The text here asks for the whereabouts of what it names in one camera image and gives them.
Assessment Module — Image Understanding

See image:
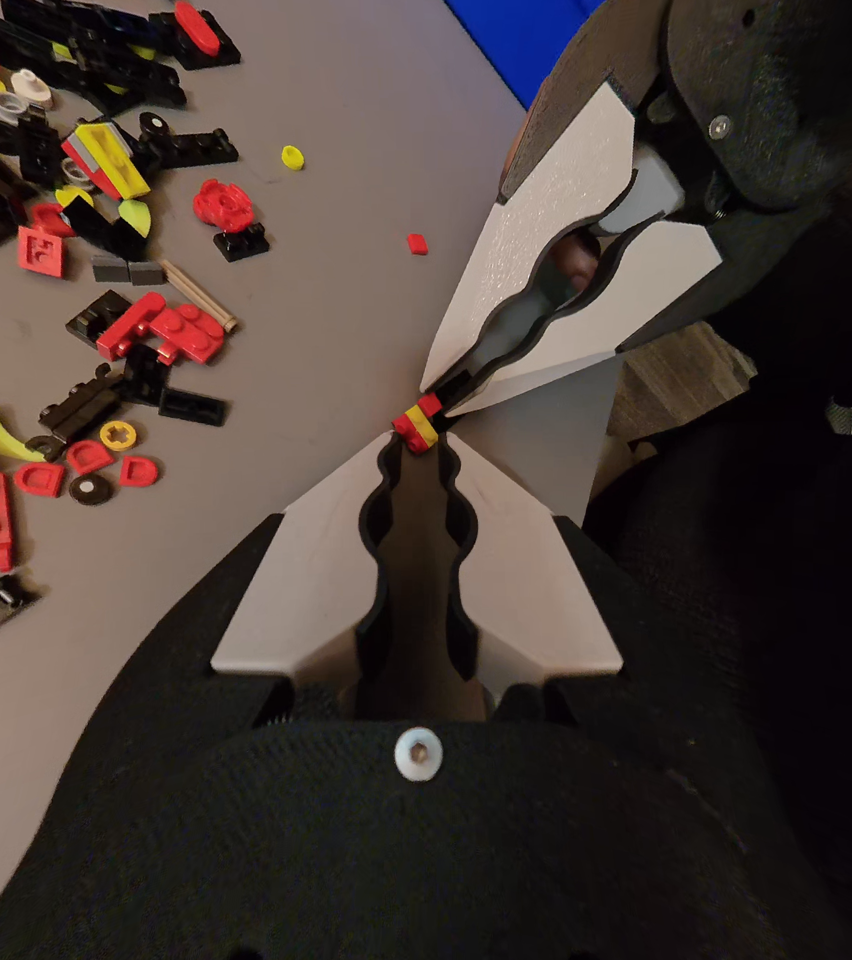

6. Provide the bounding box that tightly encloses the pile of loose lego pieces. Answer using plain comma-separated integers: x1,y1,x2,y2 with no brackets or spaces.
0,0,273,646

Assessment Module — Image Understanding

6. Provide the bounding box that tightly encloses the black beam lego assembly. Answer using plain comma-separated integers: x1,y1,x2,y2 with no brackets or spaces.
393,371,475,456

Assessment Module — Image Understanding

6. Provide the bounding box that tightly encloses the person's right hand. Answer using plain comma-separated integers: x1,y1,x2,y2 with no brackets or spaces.
548,232,603,297

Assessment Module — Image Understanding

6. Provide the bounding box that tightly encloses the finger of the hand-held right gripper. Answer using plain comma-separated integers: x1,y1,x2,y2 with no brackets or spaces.
418,80,688,395
438,219,724,420

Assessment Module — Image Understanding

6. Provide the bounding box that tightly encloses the person's right forearm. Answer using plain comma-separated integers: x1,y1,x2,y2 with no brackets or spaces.
703,146,852,451

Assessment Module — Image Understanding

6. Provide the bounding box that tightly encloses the blue plastic bin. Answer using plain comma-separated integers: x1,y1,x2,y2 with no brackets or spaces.
444,0,607,110

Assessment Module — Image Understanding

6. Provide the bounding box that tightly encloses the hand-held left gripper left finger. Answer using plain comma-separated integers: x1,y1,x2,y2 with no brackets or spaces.
210,432,403,699

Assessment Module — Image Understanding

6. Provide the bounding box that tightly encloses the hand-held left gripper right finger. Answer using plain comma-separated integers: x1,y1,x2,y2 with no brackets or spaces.
437,432,625,699

